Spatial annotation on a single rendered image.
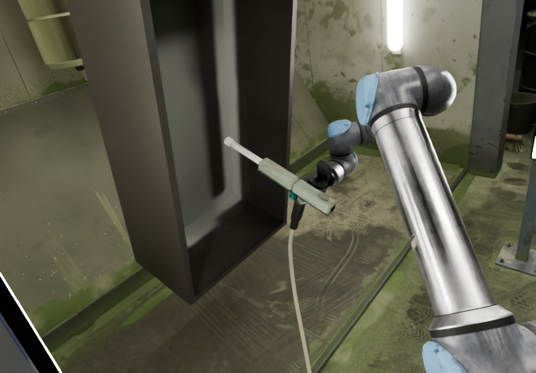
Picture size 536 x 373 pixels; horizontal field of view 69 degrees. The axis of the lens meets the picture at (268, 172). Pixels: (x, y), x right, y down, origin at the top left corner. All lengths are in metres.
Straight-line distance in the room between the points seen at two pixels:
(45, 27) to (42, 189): 0.81
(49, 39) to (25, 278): 1.16
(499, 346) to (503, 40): 2.24
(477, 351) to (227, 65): 1.34
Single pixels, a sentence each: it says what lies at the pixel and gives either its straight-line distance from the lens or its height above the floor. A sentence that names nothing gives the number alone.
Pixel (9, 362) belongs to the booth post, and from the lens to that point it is 0.65.
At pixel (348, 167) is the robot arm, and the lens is 1.54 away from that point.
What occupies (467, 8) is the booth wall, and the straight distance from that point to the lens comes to 2.85.
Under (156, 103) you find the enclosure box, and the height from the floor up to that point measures 1.27.
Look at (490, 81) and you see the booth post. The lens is 2.90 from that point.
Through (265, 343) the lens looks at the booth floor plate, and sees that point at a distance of 1.92.
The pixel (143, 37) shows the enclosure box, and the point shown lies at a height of 1.43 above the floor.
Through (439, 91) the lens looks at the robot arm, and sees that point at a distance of 0.99.
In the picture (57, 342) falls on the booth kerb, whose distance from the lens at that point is 2.31.
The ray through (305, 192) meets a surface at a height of 0.86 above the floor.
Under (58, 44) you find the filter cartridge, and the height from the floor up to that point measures 1.37.
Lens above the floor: 1.52
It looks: 27 degrees down
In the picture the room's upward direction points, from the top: 10 degrees counter-clockwise
